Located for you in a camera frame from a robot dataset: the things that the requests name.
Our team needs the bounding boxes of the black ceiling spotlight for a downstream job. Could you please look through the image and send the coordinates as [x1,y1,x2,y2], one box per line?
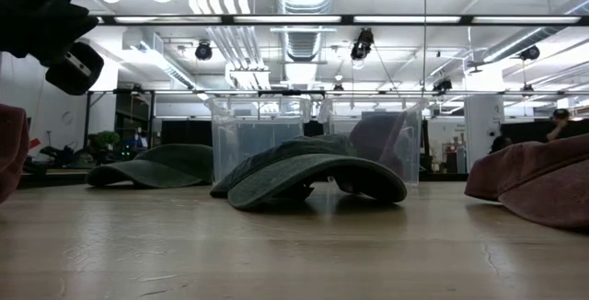
[194,40,214,62]
[432,76,455,94]
[519,44,542,62]

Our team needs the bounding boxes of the clear plastic storage bin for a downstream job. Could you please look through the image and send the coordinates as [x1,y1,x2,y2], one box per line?
[317,97,427,187]
[204,96,312,186]

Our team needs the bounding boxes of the white column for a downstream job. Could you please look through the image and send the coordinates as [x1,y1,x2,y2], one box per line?
[463,93,506,175]

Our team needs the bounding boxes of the dark green baseball cap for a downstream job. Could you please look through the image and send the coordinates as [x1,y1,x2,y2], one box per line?
[210,133,409,212]
[85,143,214,189]

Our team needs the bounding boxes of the person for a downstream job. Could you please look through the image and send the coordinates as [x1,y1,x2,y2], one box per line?
[489,134,513,155]
[546,108,589,143]

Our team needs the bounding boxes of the small green potted shrub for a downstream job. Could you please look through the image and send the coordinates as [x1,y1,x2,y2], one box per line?
[94,129,121,153]

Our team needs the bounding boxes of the maroon baseball cap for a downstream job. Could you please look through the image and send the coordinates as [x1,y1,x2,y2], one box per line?
[348,110,410,179]
[0,102,31,204]
[464,133,589,232]

